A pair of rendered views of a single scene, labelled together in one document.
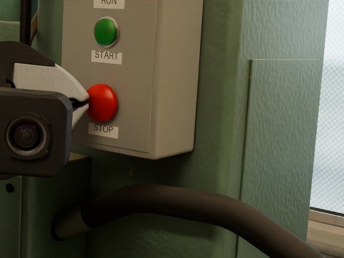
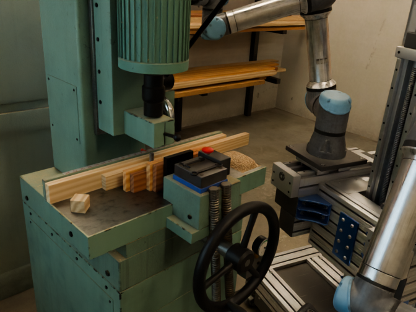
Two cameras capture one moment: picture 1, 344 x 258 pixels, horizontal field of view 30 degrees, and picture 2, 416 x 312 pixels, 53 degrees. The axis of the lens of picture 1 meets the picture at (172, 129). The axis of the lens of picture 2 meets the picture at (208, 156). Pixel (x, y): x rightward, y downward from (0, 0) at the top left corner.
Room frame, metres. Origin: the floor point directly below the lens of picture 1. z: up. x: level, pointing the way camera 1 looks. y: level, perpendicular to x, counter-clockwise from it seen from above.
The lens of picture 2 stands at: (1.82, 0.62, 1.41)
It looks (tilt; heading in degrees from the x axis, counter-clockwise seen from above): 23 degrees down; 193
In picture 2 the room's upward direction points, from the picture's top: 4 degrees clockwise
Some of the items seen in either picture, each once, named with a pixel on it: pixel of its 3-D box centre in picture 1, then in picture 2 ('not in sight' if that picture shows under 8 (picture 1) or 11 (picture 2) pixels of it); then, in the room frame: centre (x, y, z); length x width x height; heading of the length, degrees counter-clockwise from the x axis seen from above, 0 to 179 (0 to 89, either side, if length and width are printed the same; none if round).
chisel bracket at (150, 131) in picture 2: not in sight; (149, 129); (0.81, 0.22, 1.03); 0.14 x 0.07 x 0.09; 58
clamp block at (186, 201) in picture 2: not in sight; (201, 194); (0.91, 0.40, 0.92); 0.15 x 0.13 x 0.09; 148
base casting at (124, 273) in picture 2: not in sight; (128, 202); (0.75, 0.13, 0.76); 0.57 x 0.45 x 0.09; 58
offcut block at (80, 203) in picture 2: not in sight; (80, 203); (1.06, 0.15, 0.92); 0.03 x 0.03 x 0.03; 10
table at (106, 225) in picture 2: not in sight; (178, 197); (0.87, 0.33, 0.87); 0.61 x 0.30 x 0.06; 148
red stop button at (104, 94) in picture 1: (100, 102); not in sight; (0.50, 0.06, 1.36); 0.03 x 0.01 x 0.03; 58
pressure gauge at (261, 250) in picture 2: not in sight; (260, 247); (0.71, 0.55, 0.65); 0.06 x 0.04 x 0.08; 148
